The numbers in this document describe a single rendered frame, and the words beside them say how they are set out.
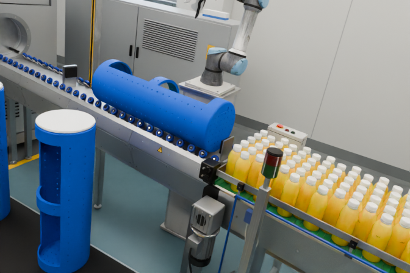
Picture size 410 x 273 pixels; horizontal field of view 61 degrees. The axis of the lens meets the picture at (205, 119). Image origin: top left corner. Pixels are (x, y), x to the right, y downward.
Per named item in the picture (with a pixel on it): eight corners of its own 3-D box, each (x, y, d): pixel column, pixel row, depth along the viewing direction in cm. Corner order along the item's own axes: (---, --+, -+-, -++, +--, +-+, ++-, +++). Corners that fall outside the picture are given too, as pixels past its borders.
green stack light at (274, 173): (265, 167, 134) (268, 156, 132) (280, 174, 131) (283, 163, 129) (257, 173, 129) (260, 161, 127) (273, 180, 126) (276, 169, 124)
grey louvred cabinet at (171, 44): (93, 95, 502) (97, -10, 449) (226, 146, 418) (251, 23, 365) (62, 104, 456) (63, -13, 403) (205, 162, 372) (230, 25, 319)
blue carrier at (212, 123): (125, 96, 242) (126, 56, 230) (231, 142, 199) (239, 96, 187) (91, 106, 220) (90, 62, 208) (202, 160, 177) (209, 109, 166)
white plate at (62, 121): (60, 105, 190) (60, 107, 190) (22, 121, 165) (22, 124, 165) (105, 117, 184) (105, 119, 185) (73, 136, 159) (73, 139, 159)
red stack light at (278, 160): (268, 156, 132) (270, 147, 131) (283, 163, 129) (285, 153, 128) (260, 161, 127) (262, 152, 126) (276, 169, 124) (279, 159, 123)
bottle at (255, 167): (258, 197, 162) (267, 163, 156) (244, 194, 163) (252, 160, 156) (258, 189, 169) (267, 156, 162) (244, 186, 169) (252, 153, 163)
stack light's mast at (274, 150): (262, 181, 136) (271, 145, 131) (276, 188, 133) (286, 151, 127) (254, 187, 131) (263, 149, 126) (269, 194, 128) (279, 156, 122)
